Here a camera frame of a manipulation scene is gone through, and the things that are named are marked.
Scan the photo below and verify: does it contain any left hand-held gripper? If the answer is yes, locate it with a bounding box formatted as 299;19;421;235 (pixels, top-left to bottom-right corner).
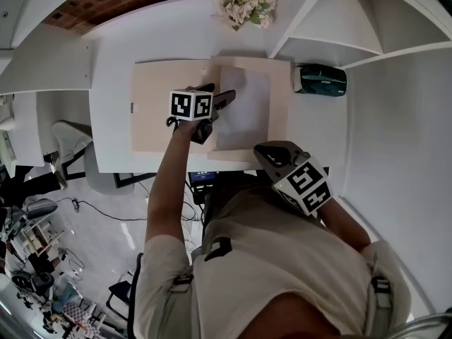
168;81;237;145

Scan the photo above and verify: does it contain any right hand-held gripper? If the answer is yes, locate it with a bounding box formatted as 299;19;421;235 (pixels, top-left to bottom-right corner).
253;140;333;219

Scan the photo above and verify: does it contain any white translucent sheet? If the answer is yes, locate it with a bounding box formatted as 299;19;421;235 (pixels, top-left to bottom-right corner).
215;64;273;153

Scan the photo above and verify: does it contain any person's left forearm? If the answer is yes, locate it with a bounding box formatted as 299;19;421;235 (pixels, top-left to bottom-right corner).
145;118;199;249

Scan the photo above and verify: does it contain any person's right forearm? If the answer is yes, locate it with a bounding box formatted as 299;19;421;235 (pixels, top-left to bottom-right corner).
315;198;373;254

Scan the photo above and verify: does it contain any white desk with drawers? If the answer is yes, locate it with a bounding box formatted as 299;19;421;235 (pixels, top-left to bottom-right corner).
88;0;350;174

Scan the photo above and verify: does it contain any black device with screen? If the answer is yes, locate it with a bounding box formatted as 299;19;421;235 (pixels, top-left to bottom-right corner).
188;169;219;204

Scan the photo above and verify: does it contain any green tissue packet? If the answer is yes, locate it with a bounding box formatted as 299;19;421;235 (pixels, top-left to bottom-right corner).
292;63;349;98

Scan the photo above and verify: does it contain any person's beige t-shirt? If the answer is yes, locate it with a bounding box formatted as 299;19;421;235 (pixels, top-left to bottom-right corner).
133;185;413;339

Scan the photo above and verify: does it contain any white desk hutch shelf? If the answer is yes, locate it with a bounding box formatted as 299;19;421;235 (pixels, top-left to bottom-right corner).
0;0;452;97

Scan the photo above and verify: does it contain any light grey chair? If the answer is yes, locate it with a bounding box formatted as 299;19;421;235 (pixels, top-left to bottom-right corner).
52;119;95;162

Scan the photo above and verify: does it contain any black folding chair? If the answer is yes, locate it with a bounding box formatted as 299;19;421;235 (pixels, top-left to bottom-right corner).
105;272;138;321

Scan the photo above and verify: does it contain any grey round appliance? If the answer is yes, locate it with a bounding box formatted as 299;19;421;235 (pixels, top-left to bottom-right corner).
25;198;59;222

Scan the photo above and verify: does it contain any red checkered cloth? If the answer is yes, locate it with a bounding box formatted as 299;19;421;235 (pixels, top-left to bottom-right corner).
61;302;89;326

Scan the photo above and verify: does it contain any grey harness strap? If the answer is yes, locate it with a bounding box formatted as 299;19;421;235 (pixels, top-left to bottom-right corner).
369;252;396;335
169;273;196;295

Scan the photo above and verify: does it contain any black floor cable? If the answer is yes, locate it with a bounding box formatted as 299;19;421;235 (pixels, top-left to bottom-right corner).
56;196;148;222

